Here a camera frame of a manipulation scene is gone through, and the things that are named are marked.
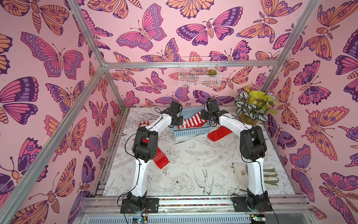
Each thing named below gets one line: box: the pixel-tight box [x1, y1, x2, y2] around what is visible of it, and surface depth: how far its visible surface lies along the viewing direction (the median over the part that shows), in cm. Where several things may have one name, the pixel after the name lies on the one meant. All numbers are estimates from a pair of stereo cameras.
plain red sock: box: [207, 126, 234, 142], surface depth 104 cm
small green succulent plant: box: [206, 69, 217, 76], surface depth 94 cm
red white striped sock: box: [177, 111, 207, 130], surface depth 105 cm
